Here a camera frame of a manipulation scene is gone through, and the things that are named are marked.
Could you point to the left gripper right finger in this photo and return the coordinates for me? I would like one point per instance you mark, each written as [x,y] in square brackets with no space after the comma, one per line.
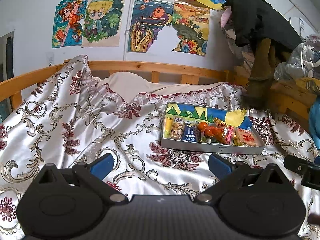
[230,177]

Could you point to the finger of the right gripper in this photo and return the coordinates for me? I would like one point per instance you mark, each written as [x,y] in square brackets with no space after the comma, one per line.
[295,164]

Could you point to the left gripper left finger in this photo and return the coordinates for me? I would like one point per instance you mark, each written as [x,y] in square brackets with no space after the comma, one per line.
[91,177]

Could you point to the orange chicken snack packet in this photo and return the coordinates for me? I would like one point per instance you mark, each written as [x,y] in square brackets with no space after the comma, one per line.
[221,135]

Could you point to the rice cracker packet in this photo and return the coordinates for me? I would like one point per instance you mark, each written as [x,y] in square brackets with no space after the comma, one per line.
[244,137]

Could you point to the gold foil snack packet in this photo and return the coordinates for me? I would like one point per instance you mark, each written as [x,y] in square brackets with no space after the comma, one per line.
[218,123]

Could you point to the blue stick snack packet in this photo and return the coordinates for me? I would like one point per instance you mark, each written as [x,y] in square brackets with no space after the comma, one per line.
[190,132]

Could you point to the nut bar packet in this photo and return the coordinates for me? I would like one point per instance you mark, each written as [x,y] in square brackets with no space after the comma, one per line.
[177,128]

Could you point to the blue cloth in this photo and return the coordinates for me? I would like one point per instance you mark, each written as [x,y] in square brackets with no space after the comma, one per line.
[314,123]

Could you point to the silver tray with painted liner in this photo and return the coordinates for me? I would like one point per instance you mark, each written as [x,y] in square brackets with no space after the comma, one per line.
[197,113]

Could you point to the floral satin bedspread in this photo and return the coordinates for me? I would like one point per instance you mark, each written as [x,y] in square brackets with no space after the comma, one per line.
[70,119]

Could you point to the wooden cabinet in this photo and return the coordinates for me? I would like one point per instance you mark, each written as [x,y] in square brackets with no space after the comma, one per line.
[284,98]

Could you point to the brown plush toy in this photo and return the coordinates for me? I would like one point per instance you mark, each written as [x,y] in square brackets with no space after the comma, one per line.
[262,74]

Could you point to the beige pillow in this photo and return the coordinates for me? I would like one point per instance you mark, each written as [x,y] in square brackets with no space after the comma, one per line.
[128,85]

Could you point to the plastic bag of clothes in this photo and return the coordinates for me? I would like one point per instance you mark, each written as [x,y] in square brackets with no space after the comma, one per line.
[302,67]

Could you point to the anime girl poster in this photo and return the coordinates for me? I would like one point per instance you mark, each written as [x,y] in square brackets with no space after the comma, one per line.
[67,29]

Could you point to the black garment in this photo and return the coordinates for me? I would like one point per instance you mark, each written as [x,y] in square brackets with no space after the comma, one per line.
[255,20]

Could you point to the blond boy poster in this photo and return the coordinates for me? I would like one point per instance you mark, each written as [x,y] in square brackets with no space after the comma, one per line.
[102,23]

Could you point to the landscape poster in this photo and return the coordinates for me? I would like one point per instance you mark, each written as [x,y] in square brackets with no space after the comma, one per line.
[192,26]

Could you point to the starry night poster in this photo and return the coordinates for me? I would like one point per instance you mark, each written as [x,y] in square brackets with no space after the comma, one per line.
[149,17]

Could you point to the wooden bed frame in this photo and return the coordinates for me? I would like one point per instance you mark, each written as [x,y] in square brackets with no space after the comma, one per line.
[11,88]

